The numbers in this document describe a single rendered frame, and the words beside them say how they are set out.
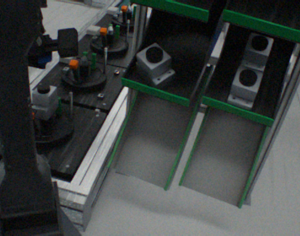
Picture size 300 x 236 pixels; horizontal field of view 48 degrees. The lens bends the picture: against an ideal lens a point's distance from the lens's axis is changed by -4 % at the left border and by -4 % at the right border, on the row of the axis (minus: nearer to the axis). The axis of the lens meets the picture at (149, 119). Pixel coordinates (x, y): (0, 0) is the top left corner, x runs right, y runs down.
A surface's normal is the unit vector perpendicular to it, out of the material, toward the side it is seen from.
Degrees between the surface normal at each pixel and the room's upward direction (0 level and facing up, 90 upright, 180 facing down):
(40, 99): 90
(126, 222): 0
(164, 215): 0
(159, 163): 45
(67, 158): 0
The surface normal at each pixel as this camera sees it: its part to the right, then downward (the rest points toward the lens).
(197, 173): -0.19, -0.18
